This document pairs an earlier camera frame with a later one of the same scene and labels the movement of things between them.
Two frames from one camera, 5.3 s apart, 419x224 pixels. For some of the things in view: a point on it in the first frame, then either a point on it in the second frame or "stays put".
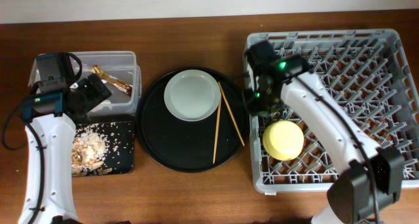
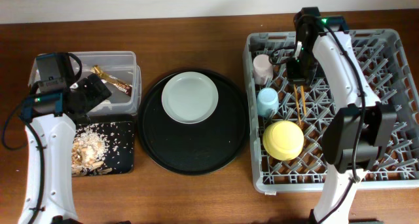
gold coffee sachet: [114, 81] stays put
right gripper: [253, 107] to [294, 76]
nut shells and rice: [88, 150] stays put
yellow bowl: [283, 140] stays put
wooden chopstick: [217, 131] to [297, 103]
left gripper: [95, 90] stays put
